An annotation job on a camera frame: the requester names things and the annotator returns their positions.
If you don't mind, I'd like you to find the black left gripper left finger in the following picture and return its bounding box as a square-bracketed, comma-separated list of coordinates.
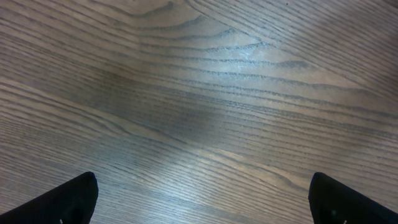
[1, 172, 98, 224]

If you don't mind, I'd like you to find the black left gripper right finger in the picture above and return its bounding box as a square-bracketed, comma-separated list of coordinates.
[308, 172, 397, 224]

